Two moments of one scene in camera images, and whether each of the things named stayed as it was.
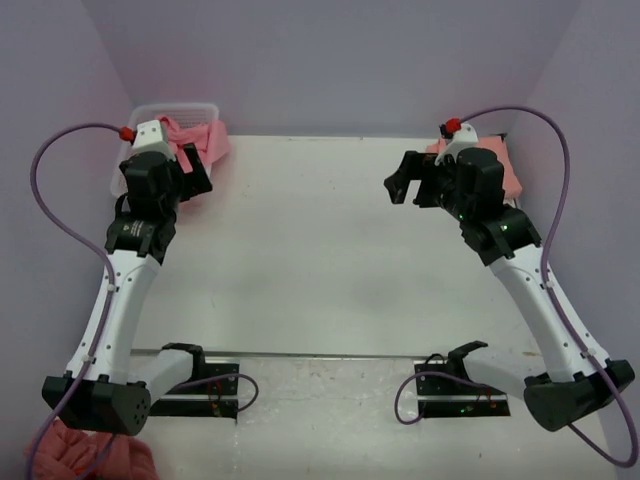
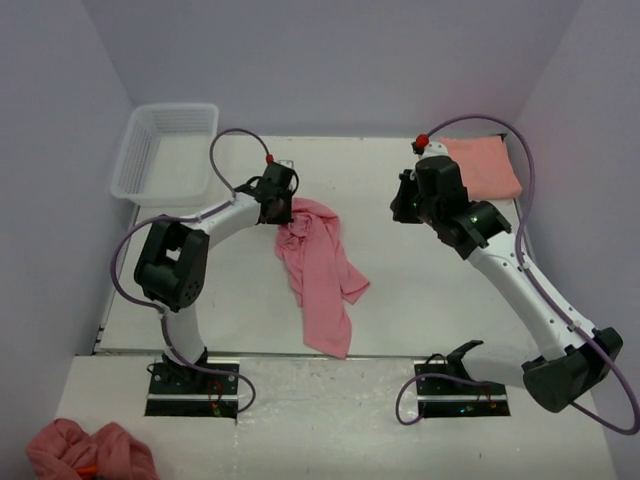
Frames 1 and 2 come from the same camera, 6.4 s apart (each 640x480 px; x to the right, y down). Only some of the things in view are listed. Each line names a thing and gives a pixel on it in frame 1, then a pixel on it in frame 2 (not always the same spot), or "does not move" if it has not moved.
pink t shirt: x=212 y=139 → x=323 y=276
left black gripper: x=194 y=182 → x=286 y=216
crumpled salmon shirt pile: x=65 y=452 does not move
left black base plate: x=209 y=398 does not move
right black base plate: x=440 y=396 does not move
